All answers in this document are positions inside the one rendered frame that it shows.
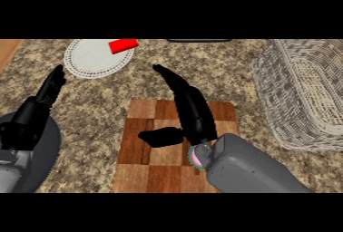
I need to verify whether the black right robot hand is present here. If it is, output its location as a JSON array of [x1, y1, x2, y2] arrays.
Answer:
[[136, 63, 220, 149]]

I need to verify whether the pink cupcake with teal wrapper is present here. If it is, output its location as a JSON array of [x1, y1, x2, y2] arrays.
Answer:
[[186, 145, 208, 171]]

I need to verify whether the checkered wooden cutting board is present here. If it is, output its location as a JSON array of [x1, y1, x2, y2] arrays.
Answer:
[[111, 99, 241, 194]]

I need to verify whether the white wicker basket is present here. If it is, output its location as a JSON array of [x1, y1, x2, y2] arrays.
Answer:
[[250, 39, 343, 152]]

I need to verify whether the light wooden board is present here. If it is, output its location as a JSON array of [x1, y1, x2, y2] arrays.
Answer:
[[0, 39, 24, 73]]

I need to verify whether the red block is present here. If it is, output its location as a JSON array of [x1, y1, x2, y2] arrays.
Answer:
[[108, 39, 140, 55]]

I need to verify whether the white round placemat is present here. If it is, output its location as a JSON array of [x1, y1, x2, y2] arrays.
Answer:
[[64, 39, 136, 80]]

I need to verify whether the dark grey round plate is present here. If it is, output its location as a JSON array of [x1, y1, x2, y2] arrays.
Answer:
[[0, 111, 62, 194]]

